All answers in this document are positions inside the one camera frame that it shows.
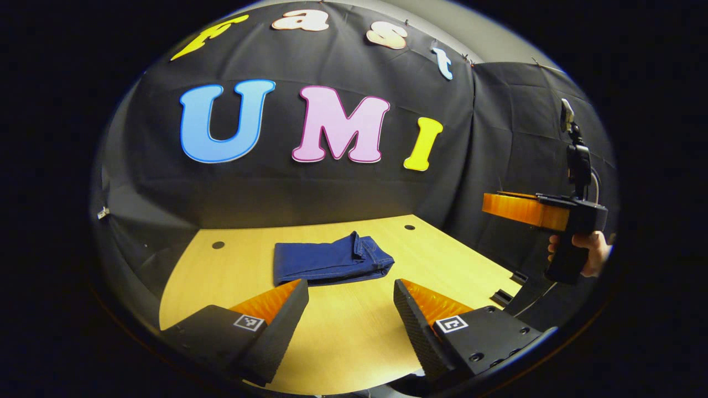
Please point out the black backdrop cloth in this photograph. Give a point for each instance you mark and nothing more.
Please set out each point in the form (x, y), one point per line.
(343, 193)

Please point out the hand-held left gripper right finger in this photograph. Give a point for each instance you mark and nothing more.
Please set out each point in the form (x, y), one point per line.
(412, 326)

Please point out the black table edge bracket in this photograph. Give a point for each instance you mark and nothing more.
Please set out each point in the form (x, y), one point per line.
(519, 276)
(501, 297)

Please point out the blue denim jeans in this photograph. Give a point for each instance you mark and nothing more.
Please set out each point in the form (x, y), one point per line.
(326, 262)

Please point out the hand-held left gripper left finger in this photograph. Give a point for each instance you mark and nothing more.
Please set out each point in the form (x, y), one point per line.
(285, 320)

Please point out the silver metal clip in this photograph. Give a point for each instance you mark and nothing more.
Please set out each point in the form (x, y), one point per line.
(103, 213)

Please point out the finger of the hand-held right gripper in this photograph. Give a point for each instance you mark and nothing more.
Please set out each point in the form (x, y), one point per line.
(520, 210)

